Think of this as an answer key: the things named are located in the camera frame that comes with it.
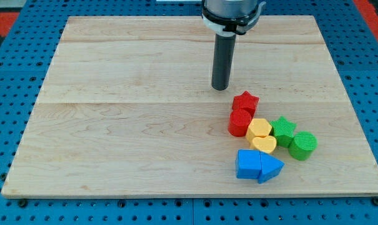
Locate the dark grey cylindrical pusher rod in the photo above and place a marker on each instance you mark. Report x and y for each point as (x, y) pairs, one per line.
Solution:
(222, 61)

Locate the black white tool mount ring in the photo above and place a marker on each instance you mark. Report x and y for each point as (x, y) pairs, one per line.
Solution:
(228, 18)

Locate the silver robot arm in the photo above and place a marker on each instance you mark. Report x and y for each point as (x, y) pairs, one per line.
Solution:
(228, 18)

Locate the red star block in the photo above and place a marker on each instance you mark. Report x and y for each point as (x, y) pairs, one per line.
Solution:
(247, 102)

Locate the red cylinder block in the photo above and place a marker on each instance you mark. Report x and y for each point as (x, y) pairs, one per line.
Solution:
(238, 122)

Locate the yellow hexagon block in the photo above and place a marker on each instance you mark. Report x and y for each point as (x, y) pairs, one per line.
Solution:
(258, 127)

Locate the green star block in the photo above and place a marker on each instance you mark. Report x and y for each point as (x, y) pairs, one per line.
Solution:
(283, 130)

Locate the yellow heart block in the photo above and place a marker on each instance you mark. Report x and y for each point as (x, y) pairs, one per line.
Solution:
(265, 144)

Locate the wooden board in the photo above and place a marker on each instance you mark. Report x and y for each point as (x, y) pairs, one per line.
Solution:
(126, 110)

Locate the blue cube block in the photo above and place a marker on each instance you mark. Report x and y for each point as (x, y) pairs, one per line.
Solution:
(248, 164)

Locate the green cylinder block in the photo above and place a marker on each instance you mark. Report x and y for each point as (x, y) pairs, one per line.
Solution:
(303, 145)

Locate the blue triangle block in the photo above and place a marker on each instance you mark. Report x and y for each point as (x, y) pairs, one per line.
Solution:
(270, 167)

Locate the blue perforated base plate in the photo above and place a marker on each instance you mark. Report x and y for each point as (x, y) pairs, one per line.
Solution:
(25, 55)

